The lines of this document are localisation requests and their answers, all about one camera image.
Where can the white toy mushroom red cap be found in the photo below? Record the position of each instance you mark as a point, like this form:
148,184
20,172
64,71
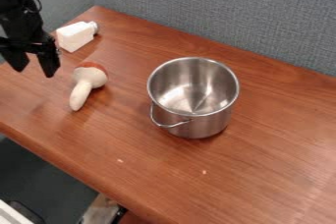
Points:
89,76

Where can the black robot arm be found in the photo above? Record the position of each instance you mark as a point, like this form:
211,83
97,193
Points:
21,23

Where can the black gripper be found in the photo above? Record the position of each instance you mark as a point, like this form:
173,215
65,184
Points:
21,22

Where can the shiny metal pot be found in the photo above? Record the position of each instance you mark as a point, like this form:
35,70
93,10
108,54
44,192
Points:
192,91

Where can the table leg frame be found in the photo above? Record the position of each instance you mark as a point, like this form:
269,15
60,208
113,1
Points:
104,211

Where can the white box at corner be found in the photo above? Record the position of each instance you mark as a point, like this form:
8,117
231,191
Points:
11,216

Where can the white plastic bottle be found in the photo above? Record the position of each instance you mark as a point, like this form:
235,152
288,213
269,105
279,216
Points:
73,36

